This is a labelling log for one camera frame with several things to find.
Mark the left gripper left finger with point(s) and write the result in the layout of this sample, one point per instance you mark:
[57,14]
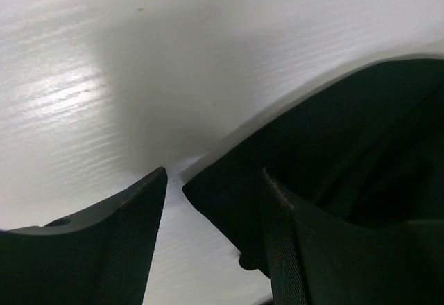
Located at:
[99,255]

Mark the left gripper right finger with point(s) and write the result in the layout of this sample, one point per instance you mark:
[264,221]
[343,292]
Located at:
[316,258]

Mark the black shorts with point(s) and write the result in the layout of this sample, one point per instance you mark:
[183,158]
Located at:
[367,149]

